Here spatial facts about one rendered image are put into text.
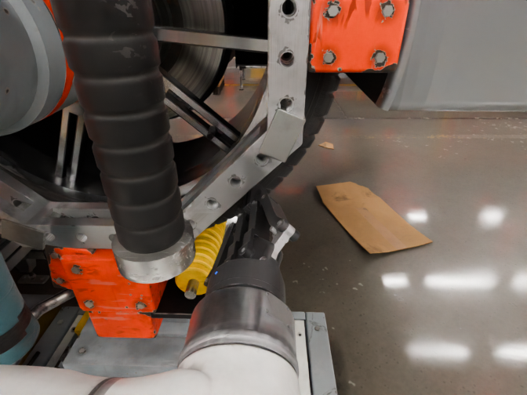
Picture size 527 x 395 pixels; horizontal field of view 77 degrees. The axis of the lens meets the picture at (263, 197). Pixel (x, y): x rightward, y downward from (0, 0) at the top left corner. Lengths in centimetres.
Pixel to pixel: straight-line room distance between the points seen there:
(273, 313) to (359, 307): 94
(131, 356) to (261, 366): 62
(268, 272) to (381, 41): 24
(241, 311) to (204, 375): 5
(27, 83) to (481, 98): 52
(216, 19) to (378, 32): 29
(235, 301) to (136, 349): 59
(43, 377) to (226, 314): 11
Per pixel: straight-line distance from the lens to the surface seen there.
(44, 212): 56
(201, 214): 43
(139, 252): 18
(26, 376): 26
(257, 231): 37
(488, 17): 53
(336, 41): 36
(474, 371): 118
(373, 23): 36
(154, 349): 82
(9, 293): 51
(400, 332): 117
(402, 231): 158
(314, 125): 46
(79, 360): 87
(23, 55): 30
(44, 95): 32
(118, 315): 59
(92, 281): 55
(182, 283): 53
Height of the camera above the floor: 88
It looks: 31 degrees down
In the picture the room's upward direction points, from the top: straight up
